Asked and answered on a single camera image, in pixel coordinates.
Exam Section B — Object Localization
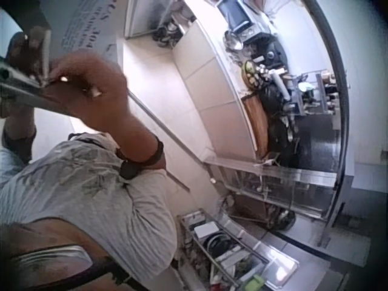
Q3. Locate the white door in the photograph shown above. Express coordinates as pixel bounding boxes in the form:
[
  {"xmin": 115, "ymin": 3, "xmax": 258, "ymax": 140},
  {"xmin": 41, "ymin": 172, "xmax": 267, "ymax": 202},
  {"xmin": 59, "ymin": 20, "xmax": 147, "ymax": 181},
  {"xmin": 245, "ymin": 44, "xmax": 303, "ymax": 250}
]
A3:
[{"xmin": 124, "ymin": 0, "xmax": 160, "ymax": 39}]

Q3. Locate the wooden cutting board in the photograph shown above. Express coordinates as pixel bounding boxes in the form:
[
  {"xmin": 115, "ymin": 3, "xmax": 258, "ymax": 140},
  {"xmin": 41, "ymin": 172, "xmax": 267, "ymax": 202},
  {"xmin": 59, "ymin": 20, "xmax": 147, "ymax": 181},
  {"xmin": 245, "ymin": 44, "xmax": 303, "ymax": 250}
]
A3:
[{"xmin": 241, "ymin": 93, "xmax": 271, "ymax": 153}]

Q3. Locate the grey printed carton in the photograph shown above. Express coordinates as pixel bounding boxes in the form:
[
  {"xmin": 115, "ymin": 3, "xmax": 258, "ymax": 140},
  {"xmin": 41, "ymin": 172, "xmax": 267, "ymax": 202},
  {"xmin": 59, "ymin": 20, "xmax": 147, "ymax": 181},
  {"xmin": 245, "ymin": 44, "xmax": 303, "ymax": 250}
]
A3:
[{"xmin": 39, "ymin": 0, "xmax": 125, "ymax": 65}]

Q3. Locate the person's right hand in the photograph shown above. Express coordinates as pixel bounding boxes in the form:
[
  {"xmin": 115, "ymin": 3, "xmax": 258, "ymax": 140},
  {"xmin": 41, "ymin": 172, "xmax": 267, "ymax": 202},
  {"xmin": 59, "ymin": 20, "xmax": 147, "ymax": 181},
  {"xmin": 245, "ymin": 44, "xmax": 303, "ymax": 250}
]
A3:
[{"xmin": 41, "ymin": 52, "xmax": 147, "ymax": 135}]

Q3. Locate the steel bowl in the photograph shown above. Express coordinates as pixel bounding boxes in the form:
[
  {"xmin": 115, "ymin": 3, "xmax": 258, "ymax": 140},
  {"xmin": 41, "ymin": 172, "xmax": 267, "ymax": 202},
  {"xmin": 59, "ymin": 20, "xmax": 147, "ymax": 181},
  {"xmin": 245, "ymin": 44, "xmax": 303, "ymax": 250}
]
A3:
[{"xmin": 223, "ymin": 30, "xmax": 244, "ymax": 52}]

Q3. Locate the green plastic container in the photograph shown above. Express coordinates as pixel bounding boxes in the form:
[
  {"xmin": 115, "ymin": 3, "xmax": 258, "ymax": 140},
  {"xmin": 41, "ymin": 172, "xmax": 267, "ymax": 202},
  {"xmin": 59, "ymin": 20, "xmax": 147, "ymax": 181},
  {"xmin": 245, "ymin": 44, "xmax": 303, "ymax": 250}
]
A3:
[{"xmin": 243, "ymin": 273, "xmax": 267, "ymax": 291}]

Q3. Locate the silver microwave oven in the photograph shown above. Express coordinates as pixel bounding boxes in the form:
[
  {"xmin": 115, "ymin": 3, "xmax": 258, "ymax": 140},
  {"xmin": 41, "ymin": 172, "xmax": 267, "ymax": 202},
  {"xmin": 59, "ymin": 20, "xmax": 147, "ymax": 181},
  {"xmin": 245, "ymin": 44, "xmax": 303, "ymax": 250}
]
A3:
[{"xmin": 215, "ymin": 0, "xmax": 263, "ymax": 35}]

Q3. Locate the dark door frame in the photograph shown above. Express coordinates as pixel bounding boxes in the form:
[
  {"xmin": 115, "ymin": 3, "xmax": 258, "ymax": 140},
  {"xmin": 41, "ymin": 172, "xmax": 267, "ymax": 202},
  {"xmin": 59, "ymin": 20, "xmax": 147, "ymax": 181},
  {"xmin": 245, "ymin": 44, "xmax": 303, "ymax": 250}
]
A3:
[{"xmin": 312, "ymin": 0, "xmax": 354, "ymax": 221}]

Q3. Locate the black wok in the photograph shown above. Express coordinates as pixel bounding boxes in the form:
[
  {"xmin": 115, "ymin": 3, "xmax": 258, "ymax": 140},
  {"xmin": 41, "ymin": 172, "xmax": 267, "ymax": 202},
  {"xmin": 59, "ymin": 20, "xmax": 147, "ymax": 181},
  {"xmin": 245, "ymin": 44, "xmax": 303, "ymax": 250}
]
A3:
[{"xmin": 266, "ymin": 120, "xmax": 304, "ymax": 168}]

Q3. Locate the heap of shoes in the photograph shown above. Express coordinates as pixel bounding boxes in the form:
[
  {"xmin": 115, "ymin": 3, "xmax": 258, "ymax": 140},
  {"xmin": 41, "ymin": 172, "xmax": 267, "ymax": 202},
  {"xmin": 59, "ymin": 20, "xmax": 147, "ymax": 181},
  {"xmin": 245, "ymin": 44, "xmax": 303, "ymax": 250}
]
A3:
[{"xmin": 150, "ymin": 19, "xmax": 184, "ymax": 50}]

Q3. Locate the steel shelf rack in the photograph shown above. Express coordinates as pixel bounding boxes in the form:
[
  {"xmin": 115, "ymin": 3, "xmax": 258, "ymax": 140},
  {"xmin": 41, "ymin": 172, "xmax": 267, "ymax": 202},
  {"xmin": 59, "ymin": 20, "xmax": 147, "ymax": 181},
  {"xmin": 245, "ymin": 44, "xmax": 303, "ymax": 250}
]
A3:
[{"xmin": 205, "ymin": 156, "xmax": 342, "ymax": 219}]

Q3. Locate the thin metal rod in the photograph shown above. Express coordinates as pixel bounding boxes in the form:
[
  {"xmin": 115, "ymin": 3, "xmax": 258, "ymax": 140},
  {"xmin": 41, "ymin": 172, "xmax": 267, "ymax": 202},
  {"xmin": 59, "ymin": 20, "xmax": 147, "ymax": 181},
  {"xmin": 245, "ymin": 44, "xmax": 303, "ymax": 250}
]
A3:
[{"xmin": 42, "ymin": 30, "xmax": 52, "ymax": 85}]

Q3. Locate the white paper roll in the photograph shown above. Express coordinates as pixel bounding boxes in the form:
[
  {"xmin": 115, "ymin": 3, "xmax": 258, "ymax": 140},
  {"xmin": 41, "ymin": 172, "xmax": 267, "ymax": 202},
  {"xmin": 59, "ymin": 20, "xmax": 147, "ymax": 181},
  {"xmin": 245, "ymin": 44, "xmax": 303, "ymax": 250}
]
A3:
[{"xmin": 270, "ymin": 69, "xmax": 292, "ymax": 101}]

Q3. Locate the steel dish rack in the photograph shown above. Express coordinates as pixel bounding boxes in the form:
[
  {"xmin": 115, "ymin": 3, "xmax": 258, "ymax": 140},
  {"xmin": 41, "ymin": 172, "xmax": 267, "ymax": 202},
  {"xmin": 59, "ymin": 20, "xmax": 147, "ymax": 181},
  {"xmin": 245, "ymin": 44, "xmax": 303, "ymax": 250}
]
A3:
[{"xmin": 178, "ymin": 208, "xmax": 301, "ymax": 291}]

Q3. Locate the black wrist band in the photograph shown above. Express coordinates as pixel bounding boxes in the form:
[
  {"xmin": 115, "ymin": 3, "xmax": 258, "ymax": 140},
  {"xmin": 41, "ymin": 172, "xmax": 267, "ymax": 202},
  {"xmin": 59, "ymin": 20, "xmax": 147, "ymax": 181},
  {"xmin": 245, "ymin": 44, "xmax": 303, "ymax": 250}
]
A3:
[{"xmin": 114, "ymin": 135, "xmax": 166, "ymax": 180}]

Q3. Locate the white square container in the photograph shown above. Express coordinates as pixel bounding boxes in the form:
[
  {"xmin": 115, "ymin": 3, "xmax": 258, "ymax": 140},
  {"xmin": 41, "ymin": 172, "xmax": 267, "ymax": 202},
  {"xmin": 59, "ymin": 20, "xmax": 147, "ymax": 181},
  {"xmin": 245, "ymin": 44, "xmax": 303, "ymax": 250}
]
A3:
[{"xmin": 193, "ymin": 220, "xmax": 219, "ymax": 241}]

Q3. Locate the black frying pan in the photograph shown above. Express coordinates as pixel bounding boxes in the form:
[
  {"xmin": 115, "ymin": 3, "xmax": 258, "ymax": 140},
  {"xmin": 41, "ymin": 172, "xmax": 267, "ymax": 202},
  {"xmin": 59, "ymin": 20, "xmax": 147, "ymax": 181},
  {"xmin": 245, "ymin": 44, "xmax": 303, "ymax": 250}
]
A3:
[{"xmin": 259, "ymin": 84, "xmax": 292, "ymax": 122}]

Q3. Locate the green plate with food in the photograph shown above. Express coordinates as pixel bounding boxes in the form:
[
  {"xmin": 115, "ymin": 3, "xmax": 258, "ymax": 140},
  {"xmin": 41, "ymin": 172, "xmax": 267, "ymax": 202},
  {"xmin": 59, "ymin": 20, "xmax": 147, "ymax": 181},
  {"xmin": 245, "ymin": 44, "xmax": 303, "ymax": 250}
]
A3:
[{"xmin": 240, "ymin": 59, "xmax": 262, "ymax": 89}]

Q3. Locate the grey metal bar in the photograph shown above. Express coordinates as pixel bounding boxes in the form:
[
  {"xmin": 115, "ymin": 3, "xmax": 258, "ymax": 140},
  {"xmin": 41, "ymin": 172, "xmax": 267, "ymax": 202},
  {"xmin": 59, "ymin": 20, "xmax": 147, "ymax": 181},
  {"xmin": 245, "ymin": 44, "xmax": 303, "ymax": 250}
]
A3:
[{"xmin": 0, "ymin": 67, "xmax": 71, "ymax": 116}]

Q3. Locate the metal rack with bottles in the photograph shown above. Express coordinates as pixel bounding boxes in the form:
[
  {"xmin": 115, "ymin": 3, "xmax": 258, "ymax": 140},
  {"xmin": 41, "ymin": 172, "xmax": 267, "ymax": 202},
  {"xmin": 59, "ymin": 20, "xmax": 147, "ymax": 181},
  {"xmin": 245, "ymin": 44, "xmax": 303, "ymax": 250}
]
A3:
[{"xmin": 290, "ymin": 69, "xmax": 341, "ymax": 116}]

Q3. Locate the white cabinet counter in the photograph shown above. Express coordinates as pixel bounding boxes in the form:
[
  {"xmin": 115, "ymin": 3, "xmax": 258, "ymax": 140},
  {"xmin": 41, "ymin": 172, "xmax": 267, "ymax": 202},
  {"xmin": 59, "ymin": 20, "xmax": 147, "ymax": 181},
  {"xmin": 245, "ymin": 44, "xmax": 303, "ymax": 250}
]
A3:
[{"xmin": 172, "ymin": 16, "xmax": 265, "ymax": 162}]

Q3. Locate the thin metal rail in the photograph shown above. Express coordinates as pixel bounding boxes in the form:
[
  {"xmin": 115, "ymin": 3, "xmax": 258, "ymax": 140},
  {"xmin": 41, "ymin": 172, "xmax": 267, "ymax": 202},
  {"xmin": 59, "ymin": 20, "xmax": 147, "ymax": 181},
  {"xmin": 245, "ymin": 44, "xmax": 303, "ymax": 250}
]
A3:
[{"xmin": 127, "ymin": 90, "xmax": 204, "ymax": 193}]

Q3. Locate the person's left hand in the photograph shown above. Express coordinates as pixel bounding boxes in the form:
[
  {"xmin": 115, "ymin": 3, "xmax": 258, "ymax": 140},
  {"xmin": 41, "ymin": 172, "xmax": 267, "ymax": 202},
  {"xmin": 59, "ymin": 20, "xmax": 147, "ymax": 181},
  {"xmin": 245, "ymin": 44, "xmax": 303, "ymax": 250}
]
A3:
[{"xmin": 6, "ymin": 25, "xmax": 51, "ymax": 82}]

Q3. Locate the black kitchen appliance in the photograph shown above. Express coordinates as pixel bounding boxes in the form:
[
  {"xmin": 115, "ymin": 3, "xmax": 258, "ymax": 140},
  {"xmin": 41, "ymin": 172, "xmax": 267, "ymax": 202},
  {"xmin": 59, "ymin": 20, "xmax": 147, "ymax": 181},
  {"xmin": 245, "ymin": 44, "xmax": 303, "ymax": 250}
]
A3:
[{"xmin": 242, "ymin": 32, "xmax": 289, "ymax": 71}]

